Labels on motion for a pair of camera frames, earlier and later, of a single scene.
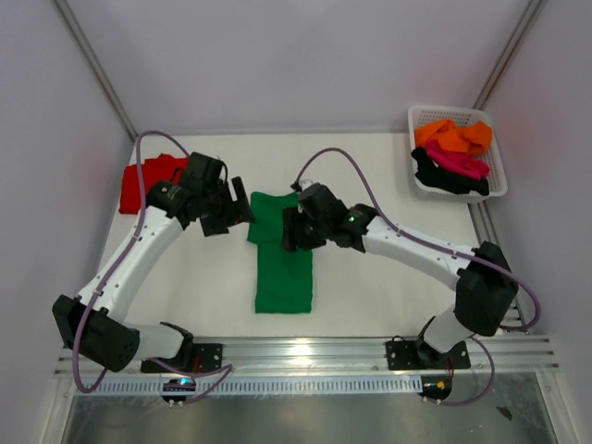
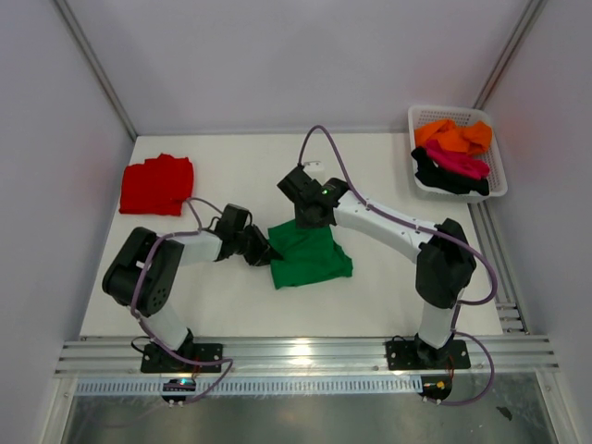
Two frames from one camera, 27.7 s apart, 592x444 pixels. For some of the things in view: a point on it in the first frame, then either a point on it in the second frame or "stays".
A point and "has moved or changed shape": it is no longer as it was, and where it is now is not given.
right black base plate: x=421 y=355 stays
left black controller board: x=187 y=384 stays
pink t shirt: x=458 y=162 stays
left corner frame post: x=94 y=61 stays
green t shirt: x=283 y=280 has moved or changed shape
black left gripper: x=238 y=211 to x=263 y=249
